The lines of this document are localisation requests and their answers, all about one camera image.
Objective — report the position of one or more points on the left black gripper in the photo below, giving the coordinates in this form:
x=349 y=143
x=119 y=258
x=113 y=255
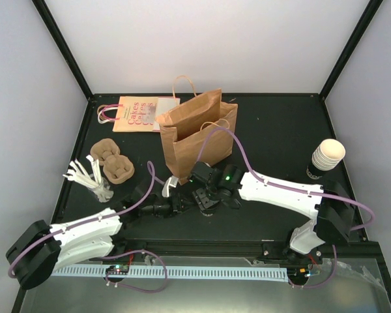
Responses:
x=176 y=203

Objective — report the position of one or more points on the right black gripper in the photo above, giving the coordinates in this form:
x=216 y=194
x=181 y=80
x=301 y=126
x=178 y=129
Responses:
x=203 y=202

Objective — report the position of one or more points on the brown paper bag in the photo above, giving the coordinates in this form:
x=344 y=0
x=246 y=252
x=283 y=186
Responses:
x=189 y=132

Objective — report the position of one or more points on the brown pulp cup carrier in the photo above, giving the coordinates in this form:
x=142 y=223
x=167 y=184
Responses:
x=116 y=167

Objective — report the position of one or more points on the black takeout coffee cup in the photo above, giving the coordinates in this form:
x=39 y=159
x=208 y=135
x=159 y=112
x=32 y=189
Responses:
x=188 y=203

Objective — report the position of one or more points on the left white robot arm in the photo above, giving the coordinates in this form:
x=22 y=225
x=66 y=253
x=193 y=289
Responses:
x=44 y=249

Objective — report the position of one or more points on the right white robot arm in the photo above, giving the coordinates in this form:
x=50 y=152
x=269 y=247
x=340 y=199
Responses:
x=330 y=218

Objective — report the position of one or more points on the printed orange paper bag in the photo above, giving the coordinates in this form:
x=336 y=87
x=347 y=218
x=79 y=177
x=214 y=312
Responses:
x=135 y=114

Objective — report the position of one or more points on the white plastic cutlery bundle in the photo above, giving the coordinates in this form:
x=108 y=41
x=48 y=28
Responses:
x=94 y=182

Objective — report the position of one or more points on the stack of white paper cups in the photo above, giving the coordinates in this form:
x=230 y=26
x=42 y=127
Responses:
x=328 y=154

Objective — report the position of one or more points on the perforated white metal rail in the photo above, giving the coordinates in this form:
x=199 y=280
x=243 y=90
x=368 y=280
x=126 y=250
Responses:
x=174 y=272

